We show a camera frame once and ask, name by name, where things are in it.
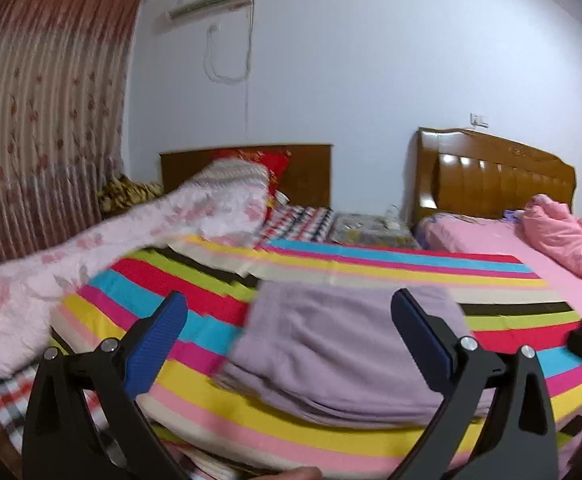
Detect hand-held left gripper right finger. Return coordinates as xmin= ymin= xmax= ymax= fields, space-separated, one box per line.
xmin=388 ymin=287 xmax=559 ymax=480

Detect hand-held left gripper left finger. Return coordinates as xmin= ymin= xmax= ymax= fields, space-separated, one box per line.
xmin=22 ymin=291 xmax=189 ymax=480

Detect lilac pants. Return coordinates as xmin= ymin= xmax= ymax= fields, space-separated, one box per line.
xmin=218 ymin=280 xmax=497 ymax=426

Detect person's left hand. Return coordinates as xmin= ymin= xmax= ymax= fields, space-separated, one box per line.
xmin=266 ymin=466 xmax=324 ymax=480

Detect pink floral quilt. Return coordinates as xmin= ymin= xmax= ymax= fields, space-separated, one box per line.
xmin=0 ymin=159 xmax=272 ymax=378

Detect pink bed sheet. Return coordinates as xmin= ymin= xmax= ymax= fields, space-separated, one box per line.
xmin=418 ymin=212 xmax=582 ymax=321

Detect grey patterned cloth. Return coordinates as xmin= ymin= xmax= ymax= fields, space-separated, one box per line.
xmin=332 ymin=212 xmax=422 ymax=251

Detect tiger print blanket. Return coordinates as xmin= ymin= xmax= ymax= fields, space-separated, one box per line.
xmin=96 ymin=174 xmax=164 ymax=216

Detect striped bed sheet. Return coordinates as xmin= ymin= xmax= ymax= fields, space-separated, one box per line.
xmin=48 ymin=232 xmax=582 ymax=476

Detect zigzag patterned cloth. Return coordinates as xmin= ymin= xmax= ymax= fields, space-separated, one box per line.
xmin=261 ymin=192 xmax=337 ymax=246

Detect glossy wooden headboard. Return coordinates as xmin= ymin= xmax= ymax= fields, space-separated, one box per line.
xmin=413 ymin=127 xmax=577 ymax=226

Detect dark wooden headboard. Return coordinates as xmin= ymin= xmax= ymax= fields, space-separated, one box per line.
xmin=159 ymin=143 xmax=333 ymax=209

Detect red pillow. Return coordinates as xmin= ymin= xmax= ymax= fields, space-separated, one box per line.
xmin=213 ymin=147 xmax=292 ymax=221

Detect air conditioner pipe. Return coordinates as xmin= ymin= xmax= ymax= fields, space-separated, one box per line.
xmin=202 ymin=0 xmax=256 ymax=143

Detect floral striped curtain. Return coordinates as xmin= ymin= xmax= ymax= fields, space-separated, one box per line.
xmin=0 ymin=0 xmax=144 ymax=276

